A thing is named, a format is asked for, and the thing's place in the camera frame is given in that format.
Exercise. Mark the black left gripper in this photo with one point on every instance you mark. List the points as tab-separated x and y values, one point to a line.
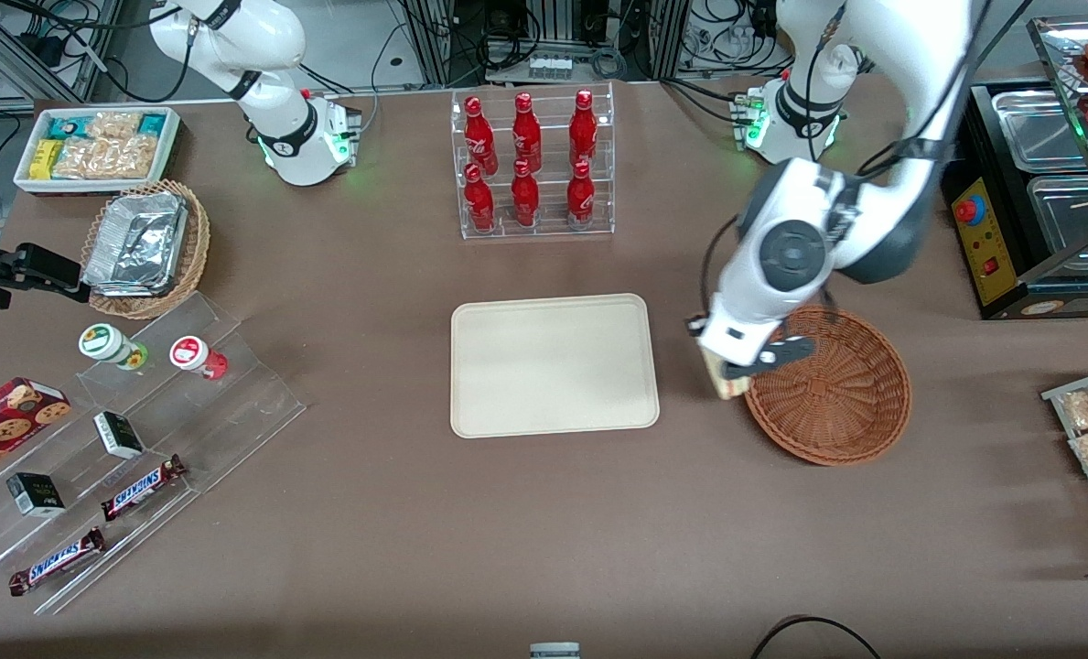
695	332

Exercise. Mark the steel warmer pan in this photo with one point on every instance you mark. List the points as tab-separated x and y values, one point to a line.
1065	215
1038	128

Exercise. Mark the beige plastic tray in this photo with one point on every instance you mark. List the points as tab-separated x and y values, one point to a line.
553	366

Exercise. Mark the red cola bottle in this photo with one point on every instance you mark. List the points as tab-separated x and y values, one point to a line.
524	201
583	128
479	206
580	201
479	137
526	133

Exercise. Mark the white power strip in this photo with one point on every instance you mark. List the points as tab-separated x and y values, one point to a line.
549	67

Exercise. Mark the red cookie box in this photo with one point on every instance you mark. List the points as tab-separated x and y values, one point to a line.
4	426

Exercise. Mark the white rectangular snack bin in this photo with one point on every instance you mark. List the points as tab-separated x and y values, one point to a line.
104	187

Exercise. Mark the oval wicker basket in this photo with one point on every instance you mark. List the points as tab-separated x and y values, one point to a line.
194	265

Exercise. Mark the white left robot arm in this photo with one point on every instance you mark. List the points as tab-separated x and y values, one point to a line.
786	252

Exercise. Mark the large clear cracker bag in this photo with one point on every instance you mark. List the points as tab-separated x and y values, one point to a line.
104	157

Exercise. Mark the green lid cup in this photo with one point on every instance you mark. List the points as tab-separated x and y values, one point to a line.
100	341

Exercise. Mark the clear acrylic stepped display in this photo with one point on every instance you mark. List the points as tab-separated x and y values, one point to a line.
251	403

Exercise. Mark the aluminium frame rack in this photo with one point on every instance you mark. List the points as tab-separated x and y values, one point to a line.
434	37

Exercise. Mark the black food warmer machine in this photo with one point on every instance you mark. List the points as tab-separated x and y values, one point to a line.
987	247

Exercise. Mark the snickers chocolate bar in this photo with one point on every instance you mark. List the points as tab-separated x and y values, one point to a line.
57	561
141	488

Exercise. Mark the small black box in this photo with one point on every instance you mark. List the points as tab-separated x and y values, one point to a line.
36	494
118	435

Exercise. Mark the teal snack packet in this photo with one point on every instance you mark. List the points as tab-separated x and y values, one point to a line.
66	126
153	124

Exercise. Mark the triangular sandwich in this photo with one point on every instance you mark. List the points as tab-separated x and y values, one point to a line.
722	387

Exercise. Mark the red lid cup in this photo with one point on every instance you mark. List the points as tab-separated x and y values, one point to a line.
188	352

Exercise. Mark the yellow snack packet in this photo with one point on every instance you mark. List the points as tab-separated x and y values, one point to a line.
45	160

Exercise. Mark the clear acrylic bottle rack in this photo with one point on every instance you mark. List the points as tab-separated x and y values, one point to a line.
551	220

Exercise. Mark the small grey device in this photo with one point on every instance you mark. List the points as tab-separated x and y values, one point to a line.
554	651

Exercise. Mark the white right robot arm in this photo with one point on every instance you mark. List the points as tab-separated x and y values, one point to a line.
269	37

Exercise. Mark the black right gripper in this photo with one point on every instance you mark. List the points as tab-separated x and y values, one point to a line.
15	267

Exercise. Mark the small clear cracker bag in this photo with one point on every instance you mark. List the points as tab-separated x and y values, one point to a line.
113	125

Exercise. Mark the round brown wicker basket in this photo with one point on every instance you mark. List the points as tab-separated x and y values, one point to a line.
836	412

